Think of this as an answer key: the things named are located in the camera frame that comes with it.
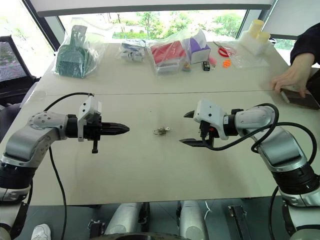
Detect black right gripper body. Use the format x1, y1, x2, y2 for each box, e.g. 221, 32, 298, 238
199, 120, 221, 149

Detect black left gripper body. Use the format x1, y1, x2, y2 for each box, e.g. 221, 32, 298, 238
83, 112, 104, 154

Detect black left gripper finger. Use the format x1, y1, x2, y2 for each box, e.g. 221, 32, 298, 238
101, 122, 130, 130
101, 128, 130, 137

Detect dark smartphone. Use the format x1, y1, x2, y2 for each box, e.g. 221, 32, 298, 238
279, 87, 320, 111

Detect person's bare hand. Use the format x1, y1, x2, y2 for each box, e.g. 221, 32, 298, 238
271, 62, 316, 99

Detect purple tissue box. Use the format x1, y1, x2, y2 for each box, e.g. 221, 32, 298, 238
183, 34, 211, 65

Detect red pack in plastic bag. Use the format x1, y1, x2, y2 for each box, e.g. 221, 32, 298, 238
149, 39, 188, 76

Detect green plastic scoop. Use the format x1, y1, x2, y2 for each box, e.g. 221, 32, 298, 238
56, 24, 97, 80

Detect bag of blue-white parts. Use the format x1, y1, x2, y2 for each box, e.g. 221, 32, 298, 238
116, 38, 147, 65

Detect silver right robot leg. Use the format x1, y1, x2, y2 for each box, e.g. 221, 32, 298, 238
178, 200, 209, 240

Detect silver robot leg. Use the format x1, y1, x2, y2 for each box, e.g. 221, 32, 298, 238
178, 200, 209, 240
104, 202, 144, 236

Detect flat clear plastic bag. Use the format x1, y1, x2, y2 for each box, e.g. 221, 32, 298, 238
228, 46, 270, 70

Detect silver left robot leg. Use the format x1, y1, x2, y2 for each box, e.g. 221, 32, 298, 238
104, 202, 144, 236

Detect pale yellow cylinder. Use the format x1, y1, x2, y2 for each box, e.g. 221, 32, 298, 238
256, 31, 271, 47
249, 19, 265, 38

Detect black mesh office chair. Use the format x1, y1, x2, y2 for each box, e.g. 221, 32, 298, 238
0, 35, 42, 141

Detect white shoe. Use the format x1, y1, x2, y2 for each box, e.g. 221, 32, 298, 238
31, 223, 52, 240

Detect white roller blind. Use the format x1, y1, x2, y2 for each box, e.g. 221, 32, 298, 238
21, 0, 273, 17
263, 0, 320, 38

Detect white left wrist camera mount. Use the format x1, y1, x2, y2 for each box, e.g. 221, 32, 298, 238
76, 96, 103, 143

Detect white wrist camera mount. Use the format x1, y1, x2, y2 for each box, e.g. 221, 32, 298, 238
193, 99, 230, 141
76, 96, 103, 143

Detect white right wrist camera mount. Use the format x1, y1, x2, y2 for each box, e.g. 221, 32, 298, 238
193, 99, 230, 141

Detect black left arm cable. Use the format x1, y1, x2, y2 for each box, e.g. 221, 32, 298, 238
42, 91, 95, 240

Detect red-handled scissors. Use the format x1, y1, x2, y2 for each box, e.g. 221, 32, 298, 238
213, 41, 237, 58

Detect black metal bracket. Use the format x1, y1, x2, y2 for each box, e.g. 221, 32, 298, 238
227, 204, 251, 240

